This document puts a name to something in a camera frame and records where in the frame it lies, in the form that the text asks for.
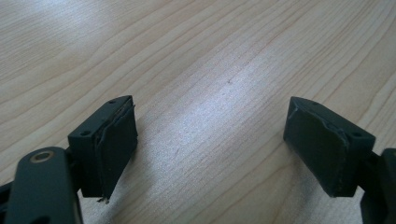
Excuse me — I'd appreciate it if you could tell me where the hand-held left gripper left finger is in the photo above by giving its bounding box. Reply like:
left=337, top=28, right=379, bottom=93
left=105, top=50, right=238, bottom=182
left=67, top=94, right=139, bottom=201

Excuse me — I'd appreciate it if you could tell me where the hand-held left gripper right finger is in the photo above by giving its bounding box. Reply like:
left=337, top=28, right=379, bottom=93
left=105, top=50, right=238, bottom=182
left=282, top=95, right=376, bottom=198

